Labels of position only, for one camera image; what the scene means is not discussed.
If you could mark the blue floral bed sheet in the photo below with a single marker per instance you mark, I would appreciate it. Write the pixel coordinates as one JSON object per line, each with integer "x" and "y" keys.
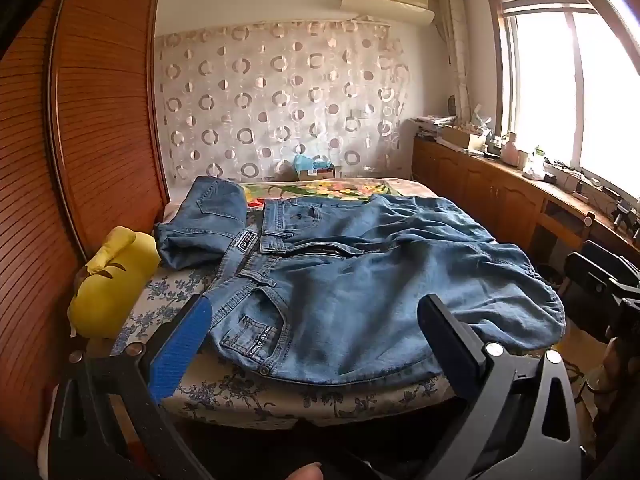
{"x": 250, "y": 395}

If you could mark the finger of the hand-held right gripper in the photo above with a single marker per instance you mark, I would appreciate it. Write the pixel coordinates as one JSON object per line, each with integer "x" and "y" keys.
{"x": 587, "y": 265}
{"x": 615, "y": 255}

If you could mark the pink bottle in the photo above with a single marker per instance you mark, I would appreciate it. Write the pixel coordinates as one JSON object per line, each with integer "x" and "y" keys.
{"x": 510, "y": 152}

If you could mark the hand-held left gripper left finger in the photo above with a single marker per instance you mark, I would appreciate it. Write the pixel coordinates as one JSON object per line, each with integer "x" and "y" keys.
{"x": 180, "y": 350}

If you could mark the circle patterned sheer curtain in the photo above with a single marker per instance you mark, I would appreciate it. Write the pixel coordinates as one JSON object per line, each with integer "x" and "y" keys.
{"x": 280, "y": 100}

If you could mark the person's left hand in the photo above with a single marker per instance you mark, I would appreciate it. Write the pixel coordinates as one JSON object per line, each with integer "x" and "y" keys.
{"x": 302, "y": 472}

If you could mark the window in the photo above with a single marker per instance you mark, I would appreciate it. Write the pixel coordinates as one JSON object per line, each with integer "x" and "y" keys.
{"x": 550, "y": 85}

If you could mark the bundled window curtain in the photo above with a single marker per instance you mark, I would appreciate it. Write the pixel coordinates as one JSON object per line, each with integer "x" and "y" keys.
{"x": 455, "y": 50}

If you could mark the colourful flower blanket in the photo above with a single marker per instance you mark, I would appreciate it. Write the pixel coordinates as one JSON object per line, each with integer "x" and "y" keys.
{"x": 325, "y": 191}

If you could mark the folded blue jeans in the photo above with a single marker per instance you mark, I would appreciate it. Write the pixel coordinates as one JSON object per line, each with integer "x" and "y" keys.
{"x": 205, "y": 220}

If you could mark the small cardboard box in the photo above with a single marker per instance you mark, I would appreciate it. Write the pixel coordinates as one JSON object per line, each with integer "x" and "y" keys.
{"x": 317, "y": 174}

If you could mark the yellow plush toy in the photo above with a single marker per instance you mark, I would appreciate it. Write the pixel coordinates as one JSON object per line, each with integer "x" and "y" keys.
{"x": 115, "y": 280}

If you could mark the clear plastic bag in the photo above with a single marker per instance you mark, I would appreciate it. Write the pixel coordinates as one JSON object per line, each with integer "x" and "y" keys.
{"x": 481, "y": 119}

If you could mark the white bottle green cap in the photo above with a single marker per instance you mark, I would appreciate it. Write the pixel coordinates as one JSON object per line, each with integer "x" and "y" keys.
{"x": 535, "y": 165}

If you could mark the grey round knob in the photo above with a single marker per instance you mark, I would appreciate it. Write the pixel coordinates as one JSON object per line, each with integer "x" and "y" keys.
{"x": 589, "y": 220}

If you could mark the open cardboard box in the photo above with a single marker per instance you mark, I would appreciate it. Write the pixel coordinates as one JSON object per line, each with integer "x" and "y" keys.
{"x": 460, "y": 137}

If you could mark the blue denim pants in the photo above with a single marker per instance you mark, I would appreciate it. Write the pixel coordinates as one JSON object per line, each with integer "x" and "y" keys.
{"x": 375, "y": 290}

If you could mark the stack of papers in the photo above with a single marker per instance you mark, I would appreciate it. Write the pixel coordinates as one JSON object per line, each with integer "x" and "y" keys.
{"x": 432, "y": 122}

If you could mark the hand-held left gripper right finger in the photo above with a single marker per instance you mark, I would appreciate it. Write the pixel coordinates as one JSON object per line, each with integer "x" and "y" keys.
{"x": 440, "y": 330}

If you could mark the long wooden cabinet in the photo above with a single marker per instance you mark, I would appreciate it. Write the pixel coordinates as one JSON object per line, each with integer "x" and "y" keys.
{"x": 480, "y": 185}

